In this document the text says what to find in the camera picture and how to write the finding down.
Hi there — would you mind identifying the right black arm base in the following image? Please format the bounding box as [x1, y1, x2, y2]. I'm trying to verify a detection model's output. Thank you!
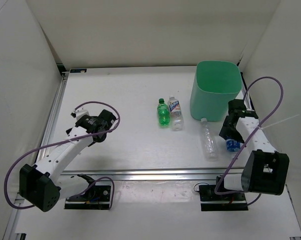
[193, 176, 249, 212]

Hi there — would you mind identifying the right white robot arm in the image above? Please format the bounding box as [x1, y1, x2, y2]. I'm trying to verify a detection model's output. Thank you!
[214, 99, 290, 200]

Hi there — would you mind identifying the aluminium left rail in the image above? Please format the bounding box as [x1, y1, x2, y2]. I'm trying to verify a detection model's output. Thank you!
[40, 71, 69, 147]

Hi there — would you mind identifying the green plastic soda bottle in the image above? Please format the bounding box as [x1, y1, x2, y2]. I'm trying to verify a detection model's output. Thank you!
[157, 98, 170, 127]

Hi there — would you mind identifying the tall clear plastic bottle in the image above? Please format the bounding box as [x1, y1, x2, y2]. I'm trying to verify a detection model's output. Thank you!
[200, 118, 219, 162]

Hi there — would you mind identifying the aluminium front rail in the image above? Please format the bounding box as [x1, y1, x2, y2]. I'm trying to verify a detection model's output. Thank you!
[60, 168, 249, 181]

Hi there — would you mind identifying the clear bottle white blue label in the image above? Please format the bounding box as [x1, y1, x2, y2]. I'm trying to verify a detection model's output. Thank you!
[167, 95, 184, 131]

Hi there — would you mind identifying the green plastic bin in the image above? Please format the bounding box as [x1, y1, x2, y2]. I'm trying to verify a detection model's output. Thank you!
[190, 60, 242, 122]

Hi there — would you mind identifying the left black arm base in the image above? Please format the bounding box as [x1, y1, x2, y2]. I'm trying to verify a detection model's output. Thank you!
[64, 174, 115, 211]

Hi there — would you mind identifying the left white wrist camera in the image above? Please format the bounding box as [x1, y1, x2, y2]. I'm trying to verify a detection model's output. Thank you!
[70, 107, 89, 122]

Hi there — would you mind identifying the small bottle blue label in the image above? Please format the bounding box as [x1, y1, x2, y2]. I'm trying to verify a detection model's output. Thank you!
[226, 138, 241, 153]

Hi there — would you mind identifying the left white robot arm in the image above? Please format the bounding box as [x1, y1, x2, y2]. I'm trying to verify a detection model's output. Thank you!
[19, 109, 117, 212]

